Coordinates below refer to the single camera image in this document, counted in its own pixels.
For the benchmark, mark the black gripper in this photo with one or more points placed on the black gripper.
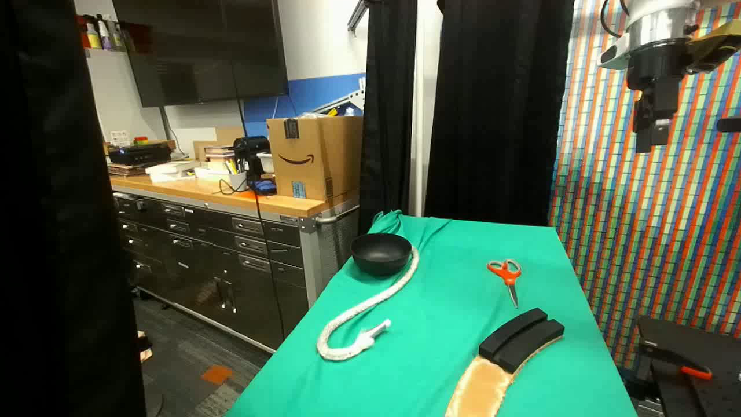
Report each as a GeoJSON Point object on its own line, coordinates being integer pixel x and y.
{"type": "Point", "coordinates": [654, 78]}

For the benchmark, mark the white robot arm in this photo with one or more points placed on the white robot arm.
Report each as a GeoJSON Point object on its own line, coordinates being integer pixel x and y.
{"type": "Point", "coordinates": [657, 27]}

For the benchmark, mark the black bowl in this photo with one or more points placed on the black bowl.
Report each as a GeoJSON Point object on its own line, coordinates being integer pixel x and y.
{"type": "Point", "coordinates": [381, 255]}

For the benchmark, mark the colourful striped backdrop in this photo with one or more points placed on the colourful striped backdrop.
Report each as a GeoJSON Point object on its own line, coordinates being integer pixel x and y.
{"type": "Point", "coordinates": [657, 223]}

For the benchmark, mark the black curtain beside backdrop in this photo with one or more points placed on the black curtain beside backdrop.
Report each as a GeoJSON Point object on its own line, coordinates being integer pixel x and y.
{"type": "Point", "coordinates": [498, 108]}

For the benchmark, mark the narrow black curtain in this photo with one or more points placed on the narrow black curtain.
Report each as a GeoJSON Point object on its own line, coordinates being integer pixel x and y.
{"type": "Point", "coordinates": [387, 108]}

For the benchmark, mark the green table cloth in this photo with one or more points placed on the green table cloth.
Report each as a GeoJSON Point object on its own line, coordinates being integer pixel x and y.
{"type": "Point", "coordinates": [431, 340]}

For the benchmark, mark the cardboard shipping box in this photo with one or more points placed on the cardboard shipping box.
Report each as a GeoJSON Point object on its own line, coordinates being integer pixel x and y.
{"type": "Point", "coordinates": [314, 158]}

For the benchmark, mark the black desktop device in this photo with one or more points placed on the black desktop device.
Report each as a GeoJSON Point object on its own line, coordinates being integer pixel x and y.
{"type": "Point", "coordinates": [248, 155]}

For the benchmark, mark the wooden countertop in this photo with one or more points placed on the wooden countertop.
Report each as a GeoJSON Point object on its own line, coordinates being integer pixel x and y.
{"type": "Point", "coordinates": [194, 193]}

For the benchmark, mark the black drawer cabinet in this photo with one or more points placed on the black drawer cabinet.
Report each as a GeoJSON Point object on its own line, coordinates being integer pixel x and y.
{"type": "Point", "coordinates": [209, 269]}

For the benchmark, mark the white plastic tray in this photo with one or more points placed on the white plastic tray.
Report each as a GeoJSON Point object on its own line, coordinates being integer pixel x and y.
{"type": "Point", "coordinates": [175, 172]}

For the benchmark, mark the black tool case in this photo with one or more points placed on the black tool case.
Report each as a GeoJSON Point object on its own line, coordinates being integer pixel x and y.
{"type": "Point", "coordinates": [140, 155]}

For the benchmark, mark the bottles on shelf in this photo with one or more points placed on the bottles on shelf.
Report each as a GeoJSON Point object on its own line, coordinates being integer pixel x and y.
{"type": "Point", "coordinates": [101, 33]}

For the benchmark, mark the wide black curtain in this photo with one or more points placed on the wide black curtain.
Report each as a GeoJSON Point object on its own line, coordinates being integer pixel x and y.
{"type": "Point", "coordinates": [55, 217]}

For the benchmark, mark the gold wrist camera mount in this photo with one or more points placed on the gold wrist camera mount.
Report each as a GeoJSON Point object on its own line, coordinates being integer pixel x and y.
{"type": "Point", "coordinates": [713, 48]}

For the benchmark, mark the black wall monitor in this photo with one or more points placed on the black wall monitor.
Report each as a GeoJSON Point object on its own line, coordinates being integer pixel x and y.
{"type": "Point", "coordinates": [209, 50]}

